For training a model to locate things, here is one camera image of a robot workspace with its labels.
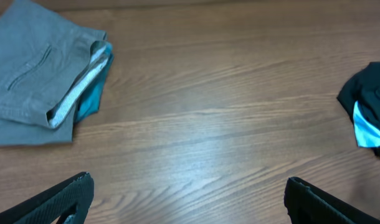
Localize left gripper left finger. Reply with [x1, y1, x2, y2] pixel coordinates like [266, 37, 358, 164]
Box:
[0, 172, 94, 224]

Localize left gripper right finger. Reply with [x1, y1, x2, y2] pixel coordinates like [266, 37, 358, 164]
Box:
[284, 177, 380, 224]

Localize grey shorts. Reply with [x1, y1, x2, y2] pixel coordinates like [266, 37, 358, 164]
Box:
[0, 1, 112, 146]

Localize light blue garment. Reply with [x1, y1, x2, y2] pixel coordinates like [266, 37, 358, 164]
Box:
[353, 101, 380, 148]

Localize black t-shirt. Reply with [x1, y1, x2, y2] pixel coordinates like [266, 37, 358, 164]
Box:
[337, 62, 380, 158]

